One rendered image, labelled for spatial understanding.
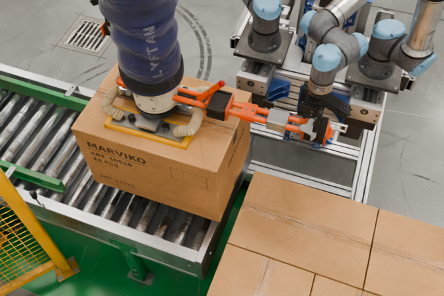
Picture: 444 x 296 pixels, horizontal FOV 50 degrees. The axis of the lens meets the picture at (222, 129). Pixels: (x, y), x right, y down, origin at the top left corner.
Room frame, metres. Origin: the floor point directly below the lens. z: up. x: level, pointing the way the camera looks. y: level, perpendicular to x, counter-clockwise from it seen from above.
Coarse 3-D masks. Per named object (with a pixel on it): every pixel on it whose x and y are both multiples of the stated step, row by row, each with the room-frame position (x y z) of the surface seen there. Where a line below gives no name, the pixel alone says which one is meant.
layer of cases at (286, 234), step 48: (288, 192) 1.09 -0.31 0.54; (240, 240) 0.85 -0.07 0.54; (288, 240) 0.85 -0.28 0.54; (336, 240) 0.85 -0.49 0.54; (384, 240) 0.84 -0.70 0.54; (432, 240) 0.84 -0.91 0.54; (240, 288) 0.65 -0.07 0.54; (288, 288) 0.64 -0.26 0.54; (336, 288) 0.64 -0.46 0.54; (384, 288) 0.63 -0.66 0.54; (432, 288) 0.63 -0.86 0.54
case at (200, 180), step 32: (96, 96) 1.25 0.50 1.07; (96, 128) 1.09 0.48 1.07; (224, 128) 1.08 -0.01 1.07; (96, 160) 1.07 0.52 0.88; (128, 160) 1.01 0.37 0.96; (160, 160) 0.96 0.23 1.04; (192, 160) 0.94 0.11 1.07; (224, 160) 0.95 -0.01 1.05; (160, 192) 0.97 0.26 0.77; (192, 192) 0.92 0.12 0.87; (224, 192) 0.94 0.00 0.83
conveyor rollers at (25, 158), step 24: (0, 96) 1.72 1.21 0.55; (24, 96) 1.74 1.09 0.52; (0, 120) 1.55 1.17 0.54; (48, 120) 1.54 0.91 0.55; (72, 120) 1.55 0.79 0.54; (0, 144) 1.40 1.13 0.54; (48, 144) 1.39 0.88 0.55; (72, 144) 1.39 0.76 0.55; (72, 168) 1.24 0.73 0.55; (96, 192) 1.11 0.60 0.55; (120, 192) 1.11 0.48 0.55; (144, 216) 0.98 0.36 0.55; (168, 216) 0.98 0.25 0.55; (192, 216) 0.98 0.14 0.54
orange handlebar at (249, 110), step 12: (120, 84) 1.19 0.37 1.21; (180, 96) 1.12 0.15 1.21; (240, 108) 1.07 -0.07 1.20; (252, 108) 1.05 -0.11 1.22; (264, 108) 1.06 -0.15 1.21; (252, 120) 1.01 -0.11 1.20; (264, 120) 1.00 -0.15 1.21; (288, 120) 1.01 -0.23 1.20; (300, 120) 1.00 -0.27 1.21; (300, 132) 0.95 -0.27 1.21
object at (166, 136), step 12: (120, 108) 1.17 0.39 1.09; (108, 120) 1.11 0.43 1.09; (120, 120) 1.11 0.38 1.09; (132, 120) 1.10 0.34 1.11; (168, 120) 1.11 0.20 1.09; (132, 132) 1.06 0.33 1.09; (144, 132) 1.05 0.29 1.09; (156, 132) 1.05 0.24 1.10; (168, 132) 1.05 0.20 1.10; (168, 144) 1.00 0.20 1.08; (180, 144) 1.00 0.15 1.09
